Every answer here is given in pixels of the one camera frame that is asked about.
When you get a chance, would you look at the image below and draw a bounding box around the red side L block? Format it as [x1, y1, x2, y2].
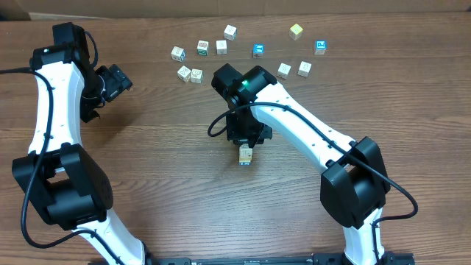
[239, 144, 253, 160]

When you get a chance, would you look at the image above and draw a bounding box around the yellow letter K block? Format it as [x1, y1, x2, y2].
[238, 157, 252, 163]

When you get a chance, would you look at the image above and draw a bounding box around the green side violin block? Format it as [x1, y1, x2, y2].
[277, 63, 291, 80]

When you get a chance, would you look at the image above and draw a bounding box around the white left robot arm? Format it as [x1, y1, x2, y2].
[12, 22, 148, 264]

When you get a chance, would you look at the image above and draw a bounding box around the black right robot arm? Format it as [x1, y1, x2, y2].
[211, 64, 390, 264]

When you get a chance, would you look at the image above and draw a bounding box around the plain white wooden block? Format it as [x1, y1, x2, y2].
[191, 68, 203, 84]

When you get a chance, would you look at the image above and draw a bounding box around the blue top picture block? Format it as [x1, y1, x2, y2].
[252, 43, 265, 58]

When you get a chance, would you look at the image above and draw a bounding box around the yellow side picture block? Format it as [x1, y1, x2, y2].
[177, 66, 191, 82]

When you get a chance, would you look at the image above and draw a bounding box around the ice cream picture block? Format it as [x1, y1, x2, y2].
[216, 40, 227, 55]

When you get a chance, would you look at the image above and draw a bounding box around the car picture wooden block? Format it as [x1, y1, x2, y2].
[171, 46, 185, 62]

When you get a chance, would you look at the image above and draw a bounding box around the red side picture block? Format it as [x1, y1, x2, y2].
[297, 61, 312, 77]

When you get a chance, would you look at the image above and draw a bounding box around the green letter B block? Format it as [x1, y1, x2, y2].
[196, 40, 209, 56]

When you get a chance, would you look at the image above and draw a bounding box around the far white wooden block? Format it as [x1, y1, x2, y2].
[224, 25, 237, 41]

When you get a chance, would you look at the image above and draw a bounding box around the yellow top wooden block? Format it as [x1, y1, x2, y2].
[289, 24, 303, 40]

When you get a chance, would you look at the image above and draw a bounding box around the blue top far block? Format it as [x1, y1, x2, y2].
[314, 40, 327, 55]

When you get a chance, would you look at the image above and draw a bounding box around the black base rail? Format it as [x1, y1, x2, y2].
[146, 252, 417, 265]

